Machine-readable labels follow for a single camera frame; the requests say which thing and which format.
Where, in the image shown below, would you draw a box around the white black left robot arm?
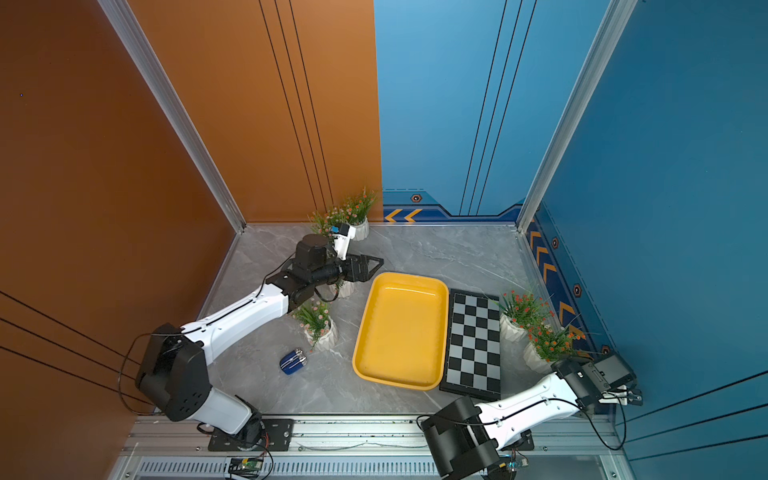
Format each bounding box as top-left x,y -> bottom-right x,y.
135,227 -> 384,446

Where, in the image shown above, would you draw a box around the black white chessboard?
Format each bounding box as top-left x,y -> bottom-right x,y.
439,289 -> 501,402

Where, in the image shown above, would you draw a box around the potted plant pink flowers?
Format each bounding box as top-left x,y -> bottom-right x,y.
309,208 -> 345,239
332,280 -> 355,298

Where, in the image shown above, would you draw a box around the potted plant pink flowers back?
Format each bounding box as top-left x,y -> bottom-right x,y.
309,208 -> 345,239

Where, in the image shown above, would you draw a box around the aluminium corner post left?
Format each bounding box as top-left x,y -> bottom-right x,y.
98,0 -> 247,234

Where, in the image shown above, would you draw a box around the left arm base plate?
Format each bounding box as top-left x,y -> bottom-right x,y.
208,418 -> 295,453

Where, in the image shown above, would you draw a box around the potted plant orange red flowers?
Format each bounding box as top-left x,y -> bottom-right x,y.
523,323 -> 582,374

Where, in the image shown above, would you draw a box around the green circuit board left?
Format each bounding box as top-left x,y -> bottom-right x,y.
226,457 -> 268,479

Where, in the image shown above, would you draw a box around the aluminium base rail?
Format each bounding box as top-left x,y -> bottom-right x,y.
109,413 -> 634,479

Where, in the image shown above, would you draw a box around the potted plant orange flowers corner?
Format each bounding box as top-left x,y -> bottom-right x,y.
341,187 -> 377,241

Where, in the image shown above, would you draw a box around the yellow plastic storage tray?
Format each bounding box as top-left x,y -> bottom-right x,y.
352,272 -> 449,391

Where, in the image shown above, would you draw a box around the aluminium corner post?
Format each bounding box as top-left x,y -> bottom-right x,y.
516,0 -> 638,234
98,0 -> 247,234

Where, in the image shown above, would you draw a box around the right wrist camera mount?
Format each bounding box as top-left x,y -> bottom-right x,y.
599,386 -> 644,406

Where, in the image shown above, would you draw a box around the white ribbed pot pink flowers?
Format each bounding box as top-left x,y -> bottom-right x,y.
292,299 -> 338,351

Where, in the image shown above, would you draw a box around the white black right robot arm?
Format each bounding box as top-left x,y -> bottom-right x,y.
416,353 -> 643,479

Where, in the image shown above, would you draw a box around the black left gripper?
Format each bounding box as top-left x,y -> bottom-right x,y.
310,251 -> 384,290

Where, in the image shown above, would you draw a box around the aluminium corner post right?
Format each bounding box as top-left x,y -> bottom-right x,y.
516,0 -> 638,234

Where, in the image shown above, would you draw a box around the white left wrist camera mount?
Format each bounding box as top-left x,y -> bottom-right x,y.
331,223 -> 355,260

